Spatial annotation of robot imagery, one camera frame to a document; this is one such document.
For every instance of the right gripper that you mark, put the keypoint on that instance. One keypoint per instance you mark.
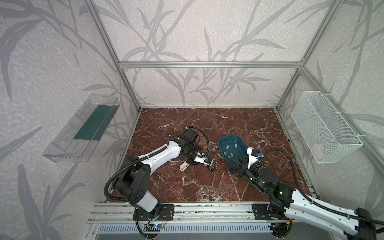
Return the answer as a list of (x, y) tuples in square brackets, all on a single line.
[(240, 168)]

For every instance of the teal plastic tray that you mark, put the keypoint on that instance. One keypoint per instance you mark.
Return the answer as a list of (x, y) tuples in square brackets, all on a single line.
[(239, 154)]

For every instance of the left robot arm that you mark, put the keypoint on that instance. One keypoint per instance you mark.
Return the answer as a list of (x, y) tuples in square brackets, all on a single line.
[(130, 183)]

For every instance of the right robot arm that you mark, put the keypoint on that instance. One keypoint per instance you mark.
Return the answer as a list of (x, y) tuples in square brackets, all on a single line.
[(287, 202)]

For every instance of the pink object in basket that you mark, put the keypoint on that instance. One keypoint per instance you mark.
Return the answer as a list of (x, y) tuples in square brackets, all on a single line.
[(318, 151)]

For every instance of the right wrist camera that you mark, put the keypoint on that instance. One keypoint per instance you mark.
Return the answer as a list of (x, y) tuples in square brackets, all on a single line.
[(255, 158)]

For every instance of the aluminium mounting rail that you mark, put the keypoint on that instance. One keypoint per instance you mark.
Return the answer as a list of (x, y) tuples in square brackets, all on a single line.
[(187, 212)]

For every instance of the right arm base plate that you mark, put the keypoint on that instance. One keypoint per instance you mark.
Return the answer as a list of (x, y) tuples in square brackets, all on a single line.
[(264, 211)]

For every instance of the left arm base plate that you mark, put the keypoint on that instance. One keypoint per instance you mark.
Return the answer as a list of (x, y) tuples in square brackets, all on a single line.
[(162, 212)]

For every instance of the white wire mesh basket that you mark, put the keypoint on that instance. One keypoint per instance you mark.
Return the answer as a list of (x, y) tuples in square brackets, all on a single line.
[(320, 122)]

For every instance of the clear plastic wall bin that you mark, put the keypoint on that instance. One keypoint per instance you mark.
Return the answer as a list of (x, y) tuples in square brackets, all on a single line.
[(79, 138)]

